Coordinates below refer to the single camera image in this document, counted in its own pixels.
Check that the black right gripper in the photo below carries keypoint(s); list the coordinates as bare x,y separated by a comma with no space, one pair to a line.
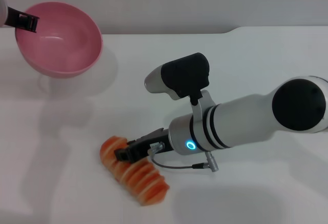
156,142

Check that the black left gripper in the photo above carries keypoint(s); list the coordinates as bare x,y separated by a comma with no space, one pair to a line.
12,16

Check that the orange striped bread loaf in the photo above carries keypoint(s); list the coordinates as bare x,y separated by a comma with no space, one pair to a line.
138,180

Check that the pink plastic bowl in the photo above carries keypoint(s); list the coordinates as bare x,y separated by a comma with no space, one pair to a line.
59,44

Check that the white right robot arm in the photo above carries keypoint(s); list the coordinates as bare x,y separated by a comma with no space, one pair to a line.
256,116

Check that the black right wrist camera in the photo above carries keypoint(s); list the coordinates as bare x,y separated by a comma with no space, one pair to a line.
184,76

